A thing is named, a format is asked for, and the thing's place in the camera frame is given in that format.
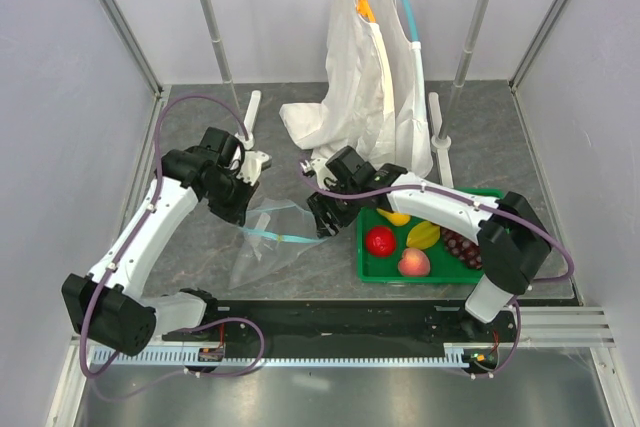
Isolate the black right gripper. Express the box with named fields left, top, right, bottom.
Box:
left=306, top=177, right=363, bottom=239

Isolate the red apple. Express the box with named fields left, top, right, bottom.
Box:
left=365, top=226, right=397, bottom=258

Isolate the clear zip top bag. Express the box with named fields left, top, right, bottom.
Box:
left=229, top=198, right=323, bottom=289

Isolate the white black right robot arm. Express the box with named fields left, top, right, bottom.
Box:
left=300, top=147, right=552, bottom=341

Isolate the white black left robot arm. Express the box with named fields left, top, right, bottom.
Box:
left=61, top=128, right=271, bottom=356

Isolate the yellow lemon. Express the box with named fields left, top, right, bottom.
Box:
left=377, top=208, right=411, bottom=227

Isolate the green plastic tray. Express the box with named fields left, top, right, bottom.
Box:
left=357, top=209, right=482, bottom=284

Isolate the peach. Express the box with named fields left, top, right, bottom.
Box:
left=397, top=247, right=431, bottom=277

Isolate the white garment on orange hanger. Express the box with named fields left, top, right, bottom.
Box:
left=279, top=0, right=396, bottom=167

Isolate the white garment on teal hanger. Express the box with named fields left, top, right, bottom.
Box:
left=368, top=0, right=433, bottom=177

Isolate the purple grape bunch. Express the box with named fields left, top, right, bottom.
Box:
left=440, top=227, right=483, bottom=270

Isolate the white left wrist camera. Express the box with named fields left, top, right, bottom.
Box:
left=231, top=133, right=272, bottom=186

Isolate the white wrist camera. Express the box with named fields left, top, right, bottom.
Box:
left=231, top=133, right=272, bottom=186
left=299, top=158, right=335, bottom=186

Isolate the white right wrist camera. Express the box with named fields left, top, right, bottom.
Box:
left=299, top=158, right=335, bottom=186

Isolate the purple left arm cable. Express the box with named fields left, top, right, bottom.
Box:
left=78, top=94, right=266, bottom=402

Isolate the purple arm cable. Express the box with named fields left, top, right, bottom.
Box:
left=78, top=94, right=266, bottom=402
left=298, top=159, right=575, bottom=381

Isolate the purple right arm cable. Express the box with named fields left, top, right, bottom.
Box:
left=298, top=159, right=575, bottom=381

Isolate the light blue cable duct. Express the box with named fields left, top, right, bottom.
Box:
left=113, top=342, right=469, bottom=368

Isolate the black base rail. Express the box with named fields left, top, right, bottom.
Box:
left=161, top=300, right=519, bottom=373

